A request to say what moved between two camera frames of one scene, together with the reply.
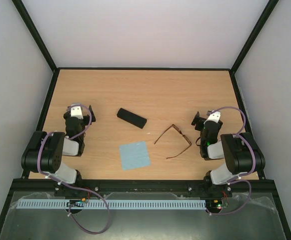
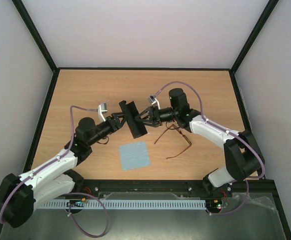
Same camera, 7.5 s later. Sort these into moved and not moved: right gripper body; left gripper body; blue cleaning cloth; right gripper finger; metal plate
Moved: left gripper body; right gripper body; right gripper finger
Not moved: metal plate; blue cleaning cloth
